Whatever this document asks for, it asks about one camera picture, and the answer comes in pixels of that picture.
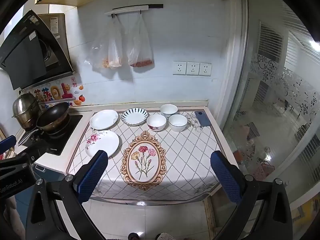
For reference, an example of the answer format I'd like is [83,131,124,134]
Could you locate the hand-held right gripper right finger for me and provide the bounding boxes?
[210,151,293,240]

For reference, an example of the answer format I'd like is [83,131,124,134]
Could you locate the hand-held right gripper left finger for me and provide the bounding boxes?
[25,150,108,240]

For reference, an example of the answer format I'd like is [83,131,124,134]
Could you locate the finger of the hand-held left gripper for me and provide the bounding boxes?
[0,135,35,167]

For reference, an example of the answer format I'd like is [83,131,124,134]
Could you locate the white plate with pink flowers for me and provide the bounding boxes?
[85,130,120,158]

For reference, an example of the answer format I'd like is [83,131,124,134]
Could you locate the plain white plate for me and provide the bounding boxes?
[89,109,118,130]

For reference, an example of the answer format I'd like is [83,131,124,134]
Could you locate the white bowl with blue rim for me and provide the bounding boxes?
[168,114,188,132]

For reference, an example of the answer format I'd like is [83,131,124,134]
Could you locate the white plate with dark stripes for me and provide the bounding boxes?
[121,107,148,126]

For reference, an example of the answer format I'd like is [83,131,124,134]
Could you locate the stainless steel pot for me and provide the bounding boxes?
[11,90,42,130]

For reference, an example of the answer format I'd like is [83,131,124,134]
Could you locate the black cooktop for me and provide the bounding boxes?
[19,114,83,156]

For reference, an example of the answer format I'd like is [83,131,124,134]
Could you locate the printed floral tablecloth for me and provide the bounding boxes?
[65,106,234,202]

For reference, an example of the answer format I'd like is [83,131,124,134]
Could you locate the dark wok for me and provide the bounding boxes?
[17,102,70,147]

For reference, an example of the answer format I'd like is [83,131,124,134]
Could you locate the blue smartphone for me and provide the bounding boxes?
[194,111,212,127]

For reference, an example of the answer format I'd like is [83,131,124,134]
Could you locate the white bowl with red flowers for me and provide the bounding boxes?
[146,114,167,132]

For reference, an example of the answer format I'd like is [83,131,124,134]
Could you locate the black range hood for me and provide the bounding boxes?
[0,9,74,90]

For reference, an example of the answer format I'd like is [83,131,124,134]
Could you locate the white bowl with coloured dots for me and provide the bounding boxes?
[160,104,178,117]

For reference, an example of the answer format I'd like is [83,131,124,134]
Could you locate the clear plastic bag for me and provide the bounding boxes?
[84,17,112,70]

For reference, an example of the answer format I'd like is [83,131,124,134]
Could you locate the plastic bag with red contents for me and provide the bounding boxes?
[126,12,153,68]

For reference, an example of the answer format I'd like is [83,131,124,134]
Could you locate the colourful wall stickers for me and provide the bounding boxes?
[25,76,84,110]

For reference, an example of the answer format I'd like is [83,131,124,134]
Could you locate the white wall socket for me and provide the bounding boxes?
[199,62,212,76]
[173,61,187,75]
[186,62,200,76]

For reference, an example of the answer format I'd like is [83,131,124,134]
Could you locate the wall hook rail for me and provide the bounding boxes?
[104,4,164,18]

